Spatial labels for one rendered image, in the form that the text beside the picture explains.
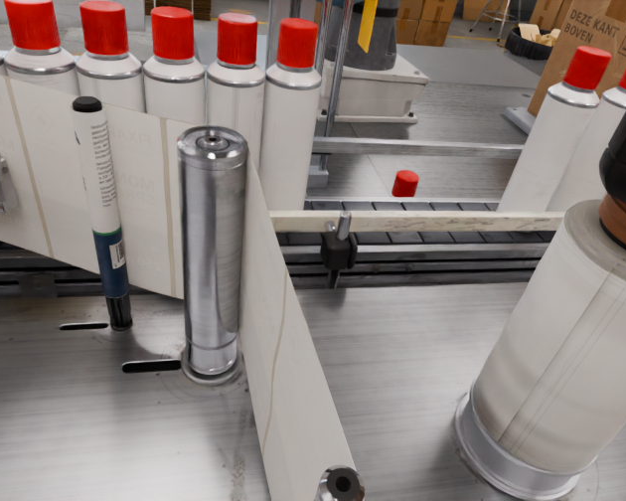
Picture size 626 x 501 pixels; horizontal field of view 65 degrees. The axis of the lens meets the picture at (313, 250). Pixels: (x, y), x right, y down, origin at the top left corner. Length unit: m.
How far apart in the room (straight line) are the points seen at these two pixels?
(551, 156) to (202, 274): 0.41
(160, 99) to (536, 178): 0.40
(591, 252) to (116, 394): 0.31
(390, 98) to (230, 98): 0.55
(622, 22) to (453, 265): 0.56
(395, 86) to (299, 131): 0.50
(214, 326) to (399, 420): 0.15
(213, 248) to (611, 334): 0.21
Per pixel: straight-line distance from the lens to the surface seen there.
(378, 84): 0.93
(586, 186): 0.65
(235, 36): 0.44
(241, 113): 0.45
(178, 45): 0.44
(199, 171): 0.27
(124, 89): 0.45
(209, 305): 0.32
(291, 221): 0.49
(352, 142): 0.55
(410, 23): 4.16
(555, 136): 0.59
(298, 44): 0.45
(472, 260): 0.60
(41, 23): 0.45
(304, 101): 0.46
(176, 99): 0.44
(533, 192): 0.61
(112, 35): 0.44
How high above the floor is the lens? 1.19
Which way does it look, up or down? 38 degrees down
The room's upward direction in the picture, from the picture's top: 9 degrees clockwise
